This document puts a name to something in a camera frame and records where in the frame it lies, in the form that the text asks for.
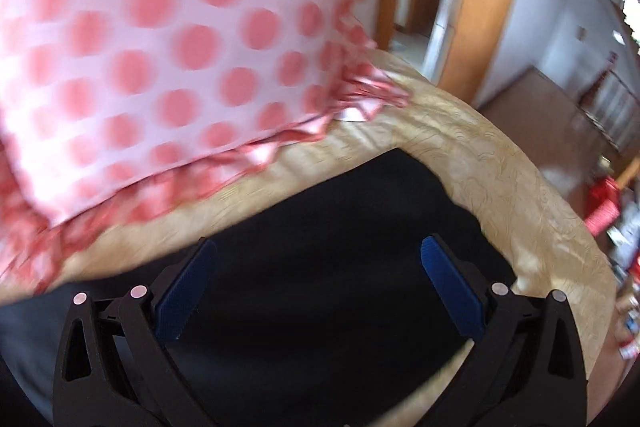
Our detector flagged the black pants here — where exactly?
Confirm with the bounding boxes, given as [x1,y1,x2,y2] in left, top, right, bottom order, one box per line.
[1,150,516,426]

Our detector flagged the red gift bag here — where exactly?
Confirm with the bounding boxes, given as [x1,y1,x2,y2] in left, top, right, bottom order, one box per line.
[585,176,620,237]

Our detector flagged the pink polka dot pillow right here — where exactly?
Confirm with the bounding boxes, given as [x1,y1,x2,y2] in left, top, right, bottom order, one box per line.
[1,0,408,291]

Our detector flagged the yellow patterned bed cover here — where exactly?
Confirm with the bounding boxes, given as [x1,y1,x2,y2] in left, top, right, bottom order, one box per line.
[1,51,614,426]

